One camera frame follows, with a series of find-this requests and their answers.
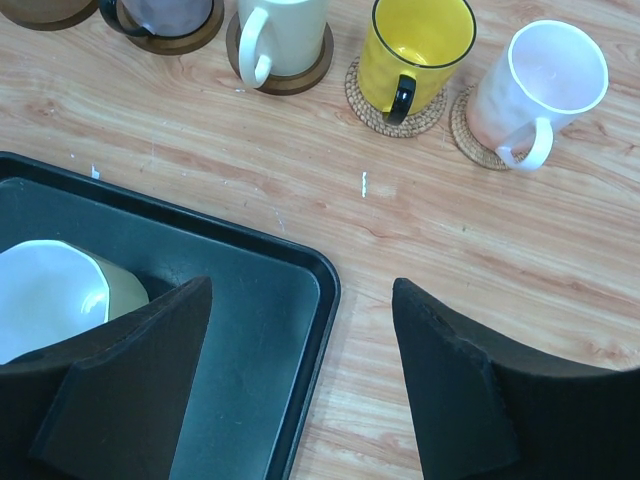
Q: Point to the black plastic tray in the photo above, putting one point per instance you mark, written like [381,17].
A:
[274,303]

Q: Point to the pink mug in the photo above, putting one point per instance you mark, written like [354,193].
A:
[549,74]

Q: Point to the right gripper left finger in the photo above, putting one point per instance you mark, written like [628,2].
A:
[108,403]

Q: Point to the cream yellow mug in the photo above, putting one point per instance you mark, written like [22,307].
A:
[279,37]

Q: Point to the white mug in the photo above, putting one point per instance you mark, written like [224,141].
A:
[52,291]

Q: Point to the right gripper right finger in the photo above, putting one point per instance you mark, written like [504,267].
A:
[485,406]

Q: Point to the lilac mug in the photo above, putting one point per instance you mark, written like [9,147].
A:
[166,18]

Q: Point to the brown wooden coaster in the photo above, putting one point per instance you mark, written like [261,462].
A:
[48,15]
[283,85]
[177,45]

